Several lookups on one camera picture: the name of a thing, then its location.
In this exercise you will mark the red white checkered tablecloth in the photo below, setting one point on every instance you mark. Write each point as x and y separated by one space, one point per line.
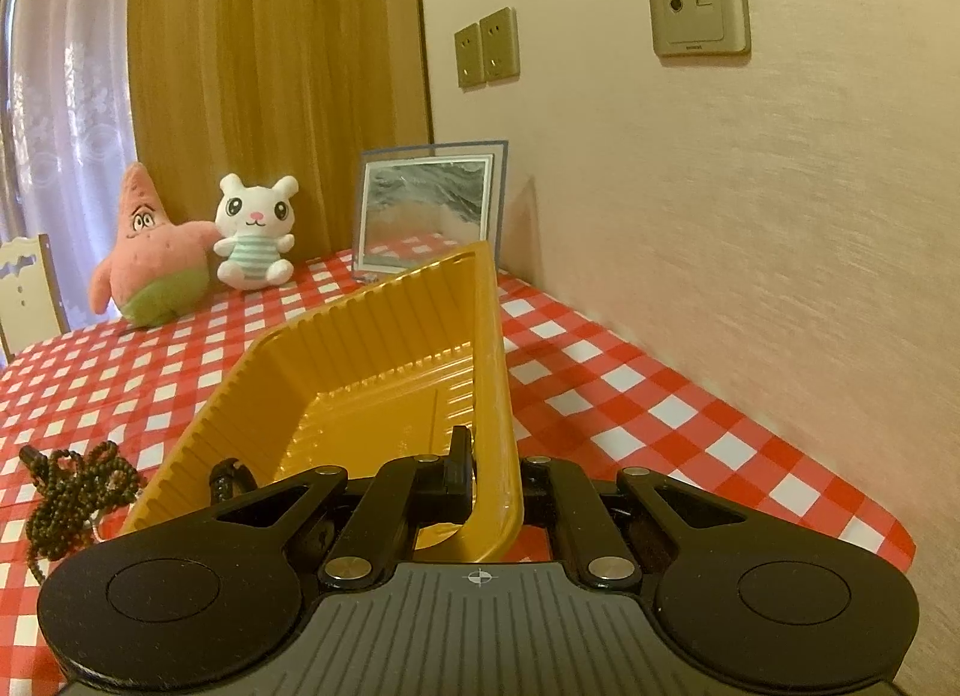
637 403

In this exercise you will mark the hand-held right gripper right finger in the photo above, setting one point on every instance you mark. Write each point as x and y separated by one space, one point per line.
541 480

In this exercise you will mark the framed sand picture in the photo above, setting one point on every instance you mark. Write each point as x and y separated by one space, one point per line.
427 208

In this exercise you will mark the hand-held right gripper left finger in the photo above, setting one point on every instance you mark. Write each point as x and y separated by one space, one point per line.
460 471

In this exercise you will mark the sheer white curtain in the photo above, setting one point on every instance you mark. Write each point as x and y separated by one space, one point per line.
60 103

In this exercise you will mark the white chair back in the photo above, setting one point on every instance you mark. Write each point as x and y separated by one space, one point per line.
26 291

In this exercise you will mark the pink starfish plush toy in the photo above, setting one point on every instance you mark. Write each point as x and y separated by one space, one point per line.
150 253

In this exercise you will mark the yellow plastic tray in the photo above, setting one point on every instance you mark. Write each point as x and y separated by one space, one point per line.
375 366

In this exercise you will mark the brown curtain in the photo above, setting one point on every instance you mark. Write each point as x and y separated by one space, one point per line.
285 66

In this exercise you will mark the white bunny plush toy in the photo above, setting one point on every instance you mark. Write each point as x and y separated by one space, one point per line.
251 246

